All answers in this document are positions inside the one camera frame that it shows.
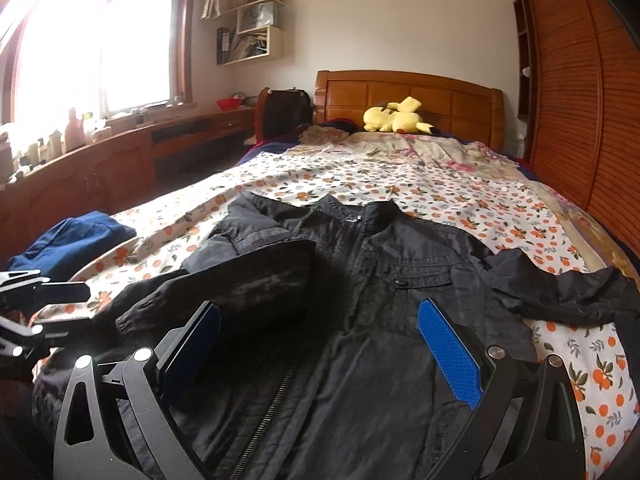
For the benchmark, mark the white wall shelf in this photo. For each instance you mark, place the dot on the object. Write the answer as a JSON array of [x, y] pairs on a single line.
[[256, 34]]

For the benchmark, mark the beige floral quilt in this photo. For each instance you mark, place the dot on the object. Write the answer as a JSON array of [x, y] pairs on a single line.
[[441, 151]]

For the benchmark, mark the yellow plush toy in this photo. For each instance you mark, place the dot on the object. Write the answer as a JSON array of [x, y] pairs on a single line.
[[395, 117]]

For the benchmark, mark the blue folded garment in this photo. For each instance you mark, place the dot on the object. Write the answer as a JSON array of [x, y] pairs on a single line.
[[71, 244]]

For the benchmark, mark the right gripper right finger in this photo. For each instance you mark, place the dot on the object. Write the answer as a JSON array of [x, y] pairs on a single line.
[[523, 422]]

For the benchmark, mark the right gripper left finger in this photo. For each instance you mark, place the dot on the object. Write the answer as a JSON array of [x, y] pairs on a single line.
[[114, 414]]

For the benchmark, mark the window with wooden frame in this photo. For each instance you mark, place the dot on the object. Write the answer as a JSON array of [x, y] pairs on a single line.
[[100, 56]]

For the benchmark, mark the red bowl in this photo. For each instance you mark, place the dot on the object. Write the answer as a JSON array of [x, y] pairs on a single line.
[[229, 104]]

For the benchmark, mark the floral orange bed sheet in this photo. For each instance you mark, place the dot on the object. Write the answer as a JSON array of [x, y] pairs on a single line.
[[508, 211]]

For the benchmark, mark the black jacket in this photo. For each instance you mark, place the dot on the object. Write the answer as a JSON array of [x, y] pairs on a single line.
[[319, 370]]

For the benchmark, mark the wooden desk cabinet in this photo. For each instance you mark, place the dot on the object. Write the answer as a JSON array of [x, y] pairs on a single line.
[[120, 172]]

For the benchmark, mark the wooden louvered wardrobe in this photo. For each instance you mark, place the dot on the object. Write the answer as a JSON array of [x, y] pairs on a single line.
[[583, 110]]

